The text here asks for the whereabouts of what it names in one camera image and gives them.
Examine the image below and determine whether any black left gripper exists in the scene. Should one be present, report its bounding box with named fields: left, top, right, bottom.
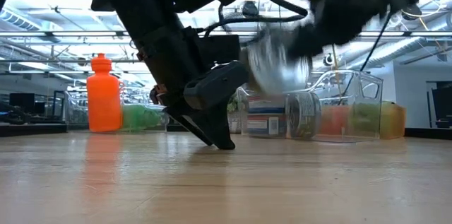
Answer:
left=112, top=0, right=250, bottom=151

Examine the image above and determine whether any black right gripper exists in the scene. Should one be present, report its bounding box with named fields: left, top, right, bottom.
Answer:
left=285, top=0, right=408, bottom=60

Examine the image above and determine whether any silver ventilation duct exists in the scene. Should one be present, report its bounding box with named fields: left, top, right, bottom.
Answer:
left=374, top=36, right=424, bottom=66
left=0, top=6, right=43, bottom=33

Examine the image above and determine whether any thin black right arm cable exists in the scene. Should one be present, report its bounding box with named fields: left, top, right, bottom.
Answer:
left=337, top=10, right=393, bottom=107

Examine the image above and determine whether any green plastic apple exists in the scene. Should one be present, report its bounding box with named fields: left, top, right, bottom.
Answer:
left=349, top=102, right=381, bottom=137

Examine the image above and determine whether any green-labelled tin can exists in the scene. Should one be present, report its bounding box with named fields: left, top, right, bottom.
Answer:
left=285, top=91, right=321, bottom=141
left=246, top=28, right=312, bottom=95

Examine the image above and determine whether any orange plastic water bottle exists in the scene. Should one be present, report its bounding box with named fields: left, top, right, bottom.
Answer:
left=86, top=53, right=124, bottom=134

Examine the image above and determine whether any black computer monitor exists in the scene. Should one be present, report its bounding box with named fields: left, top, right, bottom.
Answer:
left=8, top=92, right=36, bottom=114
left=430, top=88, right=452, bottom=110

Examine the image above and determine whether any black left wrist camera cable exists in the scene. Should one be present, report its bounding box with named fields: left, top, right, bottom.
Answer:
left=197, top=0, right=309, bottom=38

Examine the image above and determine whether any green plastic water bottle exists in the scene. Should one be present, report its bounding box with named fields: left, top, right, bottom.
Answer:
left=121, top=105, right=166, bottom=131

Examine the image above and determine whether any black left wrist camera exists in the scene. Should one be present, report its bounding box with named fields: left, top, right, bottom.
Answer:
left=192, top=28, right=242, bottom=71

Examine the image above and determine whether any clear plastic bin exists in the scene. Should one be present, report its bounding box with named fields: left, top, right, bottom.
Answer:
left=239, top=70, right=385, bottom=143
left=64, top=88, right=170, bottom=134

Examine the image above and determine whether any black round ceiling fixture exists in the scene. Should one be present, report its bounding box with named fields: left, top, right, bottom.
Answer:
left=402, top=3, right=423, bottom=20
left=242, top=0, right=261, bottom=18

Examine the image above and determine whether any blue-labelled food box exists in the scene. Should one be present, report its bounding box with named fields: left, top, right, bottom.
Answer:
left=246, top=93, right=287, bottom=137

